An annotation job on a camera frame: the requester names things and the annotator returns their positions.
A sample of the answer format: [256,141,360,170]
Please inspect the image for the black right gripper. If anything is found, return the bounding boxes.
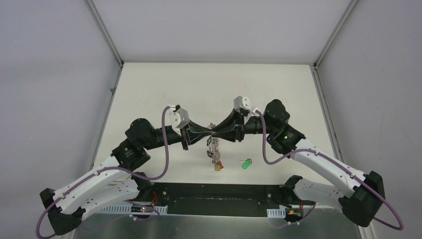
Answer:
[211,108,276,142]

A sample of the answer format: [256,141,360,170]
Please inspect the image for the metal key organiser ring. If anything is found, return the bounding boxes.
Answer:
[206,122,225,172]

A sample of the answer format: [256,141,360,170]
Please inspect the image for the green tagged key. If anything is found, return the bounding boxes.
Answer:
[240,158,252,170]

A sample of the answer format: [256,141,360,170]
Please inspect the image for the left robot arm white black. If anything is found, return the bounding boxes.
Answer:
[36,113,213,239]

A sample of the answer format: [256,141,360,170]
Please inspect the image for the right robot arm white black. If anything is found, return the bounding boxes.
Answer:
[211,97,386,227]

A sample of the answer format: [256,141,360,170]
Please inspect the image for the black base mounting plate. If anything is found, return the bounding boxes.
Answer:
[131,182,315,219]

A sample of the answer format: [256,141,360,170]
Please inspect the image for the left electronics board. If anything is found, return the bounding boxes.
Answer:
[131,205,154,214]

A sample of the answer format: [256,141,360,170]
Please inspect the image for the electronics board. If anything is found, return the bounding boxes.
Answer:
[285,208,304,223]
[131,205,154,214]

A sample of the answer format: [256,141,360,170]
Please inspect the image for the right electronics board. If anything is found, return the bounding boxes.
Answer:
[285,208,304,223]

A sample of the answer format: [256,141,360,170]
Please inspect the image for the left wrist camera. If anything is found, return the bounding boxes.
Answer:
[168,105,190,136]

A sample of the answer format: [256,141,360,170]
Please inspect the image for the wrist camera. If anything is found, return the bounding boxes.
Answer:
[168,105,190,136]
[233,96,251,112]

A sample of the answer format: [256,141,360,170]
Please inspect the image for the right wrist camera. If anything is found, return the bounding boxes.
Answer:
[233,96,251,112]

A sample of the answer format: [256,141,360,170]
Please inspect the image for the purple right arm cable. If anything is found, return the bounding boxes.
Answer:
[254,109,405,232]

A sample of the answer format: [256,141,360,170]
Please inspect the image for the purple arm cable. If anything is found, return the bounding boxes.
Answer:
[254,109,405,232]
[35,105,172,239]

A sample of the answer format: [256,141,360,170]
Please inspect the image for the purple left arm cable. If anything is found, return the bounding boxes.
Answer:
[35,105,172,239]

